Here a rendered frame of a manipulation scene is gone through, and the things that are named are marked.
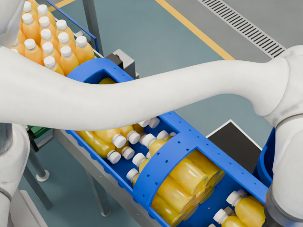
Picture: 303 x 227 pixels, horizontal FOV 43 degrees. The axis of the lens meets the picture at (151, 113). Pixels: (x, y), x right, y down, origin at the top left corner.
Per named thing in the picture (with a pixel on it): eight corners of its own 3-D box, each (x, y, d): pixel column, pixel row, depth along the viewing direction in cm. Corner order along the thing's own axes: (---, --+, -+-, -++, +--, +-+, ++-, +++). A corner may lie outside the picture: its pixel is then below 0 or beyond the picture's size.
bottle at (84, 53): (79, 81, 164) (70, 48, 147) (83, 68, 168) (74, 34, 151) (96, 83, 163) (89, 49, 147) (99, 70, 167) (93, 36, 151)
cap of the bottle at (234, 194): (240, 192, 108) (235, 188, 109) (231, 202, 107) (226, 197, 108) (239, 197, 112) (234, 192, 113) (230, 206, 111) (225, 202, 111)
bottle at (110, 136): (67, 109, 128) (106, 147, 119) (81, 92, 128) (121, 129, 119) (78, 115, 134) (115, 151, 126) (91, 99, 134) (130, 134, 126)
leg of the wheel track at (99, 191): (105, 219, 222) (88, 171, 170) (99, 212, 224) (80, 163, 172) (113, 212, 224) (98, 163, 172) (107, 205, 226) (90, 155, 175)
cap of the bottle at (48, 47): (41, 47, 148) (40, 44, 147) (51, 43, 149) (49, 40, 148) (45, 54, 146) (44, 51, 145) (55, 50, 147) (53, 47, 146)
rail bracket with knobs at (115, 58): (109, 88, 161) (106, 72, 153) (98, 79, 164) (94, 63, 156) (126, 75, 165) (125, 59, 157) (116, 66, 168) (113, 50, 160)
